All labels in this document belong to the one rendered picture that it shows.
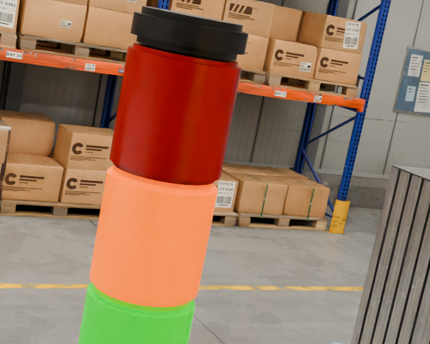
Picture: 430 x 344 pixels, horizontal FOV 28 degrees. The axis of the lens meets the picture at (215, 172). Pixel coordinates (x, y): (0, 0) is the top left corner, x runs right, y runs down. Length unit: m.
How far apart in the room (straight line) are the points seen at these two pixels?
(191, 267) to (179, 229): 0.02
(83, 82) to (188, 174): 9.51
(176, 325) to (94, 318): 0.04
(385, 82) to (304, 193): 2.62
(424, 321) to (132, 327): 1.82
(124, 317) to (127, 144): 0.07
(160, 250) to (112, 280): 0.03
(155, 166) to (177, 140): 0.01
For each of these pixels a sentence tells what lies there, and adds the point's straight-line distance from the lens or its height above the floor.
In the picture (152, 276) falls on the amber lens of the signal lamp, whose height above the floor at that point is 2.23.
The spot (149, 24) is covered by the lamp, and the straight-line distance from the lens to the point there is 0.35.
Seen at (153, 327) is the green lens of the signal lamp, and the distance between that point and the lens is 0.38.
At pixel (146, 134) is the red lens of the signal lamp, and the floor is 2.29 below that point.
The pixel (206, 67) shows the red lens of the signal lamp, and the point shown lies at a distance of 0.35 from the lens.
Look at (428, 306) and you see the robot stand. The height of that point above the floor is 1.74.
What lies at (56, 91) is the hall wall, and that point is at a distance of 9.78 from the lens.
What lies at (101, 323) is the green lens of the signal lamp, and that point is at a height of 2.20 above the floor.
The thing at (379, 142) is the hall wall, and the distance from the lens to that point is 12.11.
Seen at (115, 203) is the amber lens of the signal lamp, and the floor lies 2.26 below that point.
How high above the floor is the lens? 2.35
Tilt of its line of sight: 11 degrees down
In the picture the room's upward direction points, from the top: 11 degrees clockwise
